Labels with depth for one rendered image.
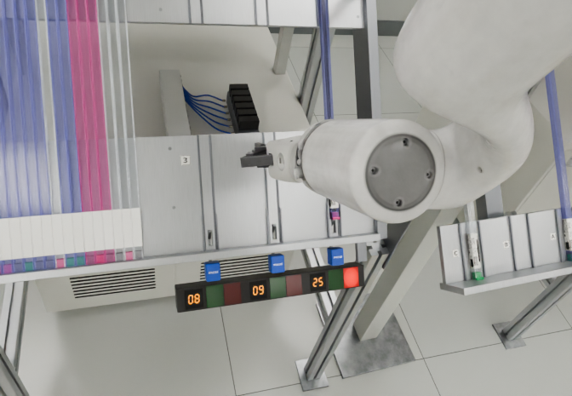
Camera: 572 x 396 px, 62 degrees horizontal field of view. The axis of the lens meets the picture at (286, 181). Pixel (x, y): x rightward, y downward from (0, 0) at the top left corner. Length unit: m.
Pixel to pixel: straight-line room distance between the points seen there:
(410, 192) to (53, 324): 1.33
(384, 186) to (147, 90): 0.97
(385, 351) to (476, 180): 1.21
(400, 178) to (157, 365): 1.20
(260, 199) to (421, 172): 0.46
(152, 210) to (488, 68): 0.61
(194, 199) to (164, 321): 0.81
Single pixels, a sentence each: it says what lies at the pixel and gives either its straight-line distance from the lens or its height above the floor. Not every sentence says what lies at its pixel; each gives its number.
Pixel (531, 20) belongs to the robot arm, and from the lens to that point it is 0.27.
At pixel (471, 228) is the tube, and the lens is 0.90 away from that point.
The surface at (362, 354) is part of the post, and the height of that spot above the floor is 0.01.
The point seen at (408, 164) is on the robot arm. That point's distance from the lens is 0.39.
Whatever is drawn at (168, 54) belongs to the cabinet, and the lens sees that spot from 1.42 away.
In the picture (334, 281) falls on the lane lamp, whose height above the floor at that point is 0.66.
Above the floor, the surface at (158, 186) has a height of 0.80.
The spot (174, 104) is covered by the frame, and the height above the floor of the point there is 0.66.
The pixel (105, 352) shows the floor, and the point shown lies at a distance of 1.53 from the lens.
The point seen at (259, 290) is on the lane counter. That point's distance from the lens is 0.85.
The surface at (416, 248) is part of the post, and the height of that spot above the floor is 0.51.
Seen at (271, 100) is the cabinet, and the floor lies 0.62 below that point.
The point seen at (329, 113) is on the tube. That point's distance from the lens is 0.85.
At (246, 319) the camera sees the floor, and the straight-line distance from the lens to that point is 1.56.
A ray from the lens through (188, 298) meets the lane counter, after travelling 0.83.
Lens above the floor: 1.38
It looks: 45 degrees down
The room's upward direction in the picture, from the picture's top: 14 degrees clockwise
